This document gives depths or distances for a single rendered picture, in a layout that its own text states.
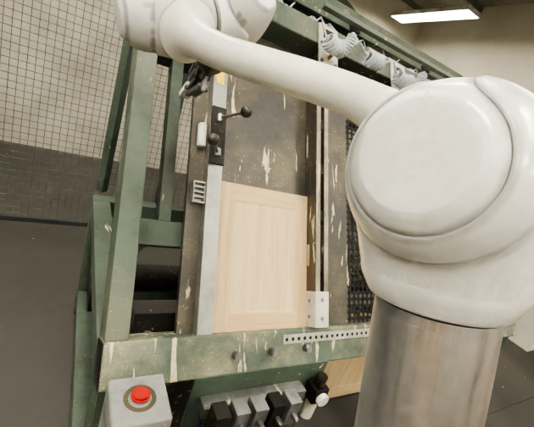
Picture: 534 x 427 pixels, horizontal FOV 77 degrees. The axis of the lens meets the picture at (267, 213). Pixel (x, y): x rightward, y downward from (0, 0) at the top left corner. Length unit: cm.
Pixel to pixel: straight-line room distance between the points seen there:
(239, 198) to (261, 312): 39
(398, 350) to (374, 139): 16
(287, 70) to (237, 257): 73
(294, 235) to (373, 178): 105
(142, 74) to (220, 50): 60
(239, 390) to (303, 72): 96
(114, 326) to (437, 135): 90
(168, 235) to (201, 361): 39
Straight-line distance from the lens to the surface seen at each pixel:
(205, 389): 113
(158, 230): 110
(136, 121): 108
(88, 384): 190
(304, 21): 153
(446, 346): 29
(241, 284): 114
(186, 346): 106
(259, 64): 55
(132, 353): 102
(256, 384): 122
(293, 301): 126
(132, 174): 103
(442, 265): 25
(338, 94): 53
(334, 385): 204
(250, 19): 71
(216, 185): 111
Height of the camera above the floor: 158
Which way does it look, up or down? 17 degrees down
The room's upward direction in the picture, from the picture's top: 19 degrees clockwise
